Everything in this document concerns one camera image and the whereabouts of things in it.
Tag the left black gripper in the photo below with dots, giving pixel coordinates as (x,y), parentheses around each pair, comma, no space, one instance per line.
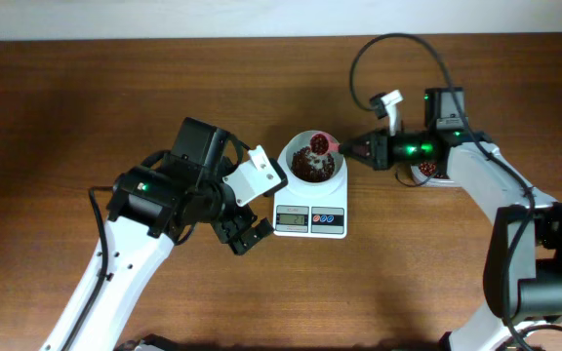
(241,219)

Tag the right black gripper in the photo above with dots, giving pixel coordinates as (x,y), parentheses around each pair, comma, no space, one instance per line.
(381,149)

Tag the pink measuring scoop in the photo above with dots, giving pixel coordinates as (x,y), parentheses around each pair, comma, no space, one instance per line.
(322,144)

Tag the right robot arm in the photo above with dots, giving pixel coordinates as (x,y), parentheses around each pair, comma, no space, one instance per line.
(522,278)

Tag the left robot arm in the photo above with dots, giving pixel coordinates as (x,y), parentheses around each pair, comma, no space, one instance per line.
(208,176)

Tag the white digital kitchen scale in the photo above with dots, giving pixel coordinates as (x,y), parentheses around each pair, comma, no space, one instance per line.
(311,209)

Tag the white round bowl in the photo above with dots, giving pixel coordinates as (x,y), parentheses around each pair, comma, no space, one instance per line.
(302,140)

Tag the red beans in bowl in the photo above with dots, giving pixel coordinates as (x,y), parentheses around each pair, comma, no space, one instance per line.
(312,168)

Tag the clear plastic bean container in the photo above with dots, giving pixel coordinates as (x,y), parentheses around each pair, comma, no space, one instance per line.
(431,181)

